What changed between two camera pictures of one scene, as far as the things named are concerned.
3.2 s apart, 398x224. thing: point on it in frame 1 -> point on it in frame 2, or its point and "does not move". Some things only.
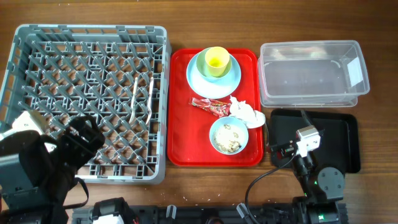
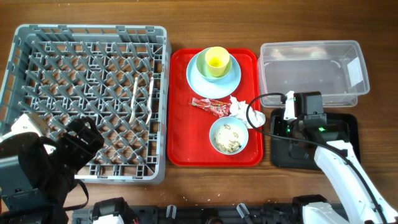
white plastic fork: x=149 y=101 does not move
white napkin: x=242 y=111 does not move
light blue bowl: x=229 y=135 does not move
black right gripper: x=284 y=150 -> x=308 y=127
